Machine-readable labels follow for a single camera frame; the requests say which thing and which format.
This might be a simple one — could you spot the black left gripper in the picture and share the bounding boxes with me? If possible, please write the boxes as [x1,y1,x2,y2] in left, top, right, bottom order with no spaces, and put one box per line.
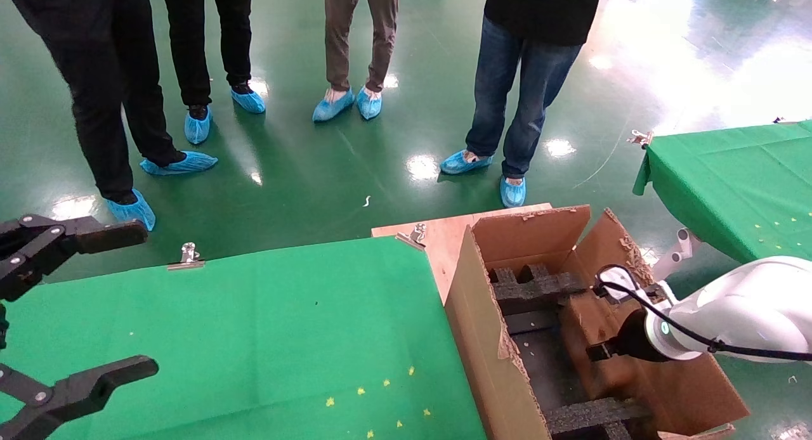
[0,215,159,440]

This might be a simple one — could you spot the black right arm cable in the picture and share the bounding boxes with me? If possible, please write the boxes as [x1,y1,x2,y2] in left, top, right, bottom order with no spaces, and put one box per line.
[592,264,812,363]

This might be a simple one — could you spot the person black trousers black shoes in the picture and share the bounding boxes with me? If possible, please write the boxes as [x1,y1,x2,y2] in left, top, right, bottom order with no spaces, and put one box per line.
[159,0,254,120]

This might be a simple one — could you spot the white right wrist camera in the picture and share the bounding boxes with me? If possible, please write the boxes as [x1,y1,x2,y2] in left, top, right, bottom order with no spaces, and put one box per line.
[596,266,667,307]

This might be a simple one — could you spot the large open cardboard carton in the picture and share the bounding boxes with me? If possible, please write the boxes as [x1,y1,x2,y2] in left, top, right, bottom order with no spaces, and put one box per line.
[444,204,750,440]

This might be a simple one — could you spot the person in khaki trousers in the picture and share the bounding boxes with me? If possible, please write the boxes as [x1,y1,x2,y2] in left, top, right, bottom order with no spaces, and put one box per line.
[324,0,407,101]

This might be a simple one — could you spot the person black shirt blue jeans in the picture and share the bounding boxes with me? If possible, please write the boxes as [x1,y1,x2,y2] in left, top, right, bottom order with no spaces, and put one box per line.
[465,0,606,179]

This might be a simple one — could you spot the person olive shirt black trousers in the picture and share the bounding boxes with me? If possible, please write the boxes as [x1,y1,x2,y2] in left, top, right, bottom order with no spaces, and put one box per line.
[0,0,185,203]

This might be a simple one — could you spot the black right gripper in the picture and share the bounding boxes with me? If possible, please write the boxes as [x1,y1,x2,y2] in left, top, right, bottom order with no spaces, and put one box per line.
[587,308,660,363]

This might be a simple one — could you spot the blue shoe cover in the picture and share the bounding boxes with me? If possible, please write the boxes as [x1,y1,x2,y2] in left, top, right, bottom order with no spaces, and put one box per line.
[355,86,383,120]
[230,86,267,115]
[500,176,527,209]
[312,88,356,123]
[185,107,213,145]
[440,150,495,175]
[105,188,157,232]
[140,150,219,176]

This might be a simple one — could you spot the green table cloth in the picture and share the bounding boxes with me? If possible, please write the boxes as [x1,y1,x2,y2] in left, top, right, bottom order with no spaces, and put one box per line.
[0,236,488,440]
[632,120,812,264]

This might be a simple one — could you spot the black foam insert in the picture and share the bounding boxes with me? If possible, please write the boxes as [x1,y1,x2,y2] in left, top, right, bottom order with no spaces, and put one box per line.
[544,396,654,440]
[488,262,587,317]

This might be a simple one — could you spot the small brown cardboard box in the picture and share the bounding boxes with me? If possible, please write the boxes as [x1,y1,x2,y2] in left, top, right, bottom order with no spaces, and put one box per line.
[560,293,660,406]

